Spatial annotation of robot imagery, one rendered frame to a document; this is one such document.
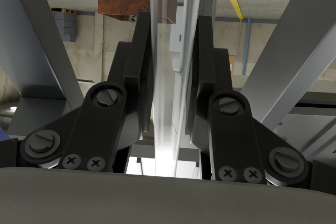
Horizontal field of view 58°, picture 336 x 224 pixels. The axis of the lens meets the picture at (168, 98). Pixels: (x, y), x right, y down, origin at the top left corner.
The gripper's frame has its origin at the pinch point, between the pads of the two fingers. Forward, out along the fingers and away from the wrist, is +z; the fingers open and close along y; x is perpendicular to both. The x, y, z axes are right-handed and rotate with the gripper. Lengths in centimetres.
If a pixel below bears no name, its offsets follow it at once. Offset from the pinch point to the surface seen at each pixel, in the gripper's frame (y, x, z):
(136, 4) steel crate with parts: -45, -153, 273
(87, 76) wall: -311, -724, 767
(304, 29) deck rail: 9.5, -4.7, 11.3
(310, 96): 31, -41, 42
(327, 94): 35, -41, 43
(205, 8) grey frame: 4.4, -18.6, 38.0
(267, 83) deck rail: 8.9, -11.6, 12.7
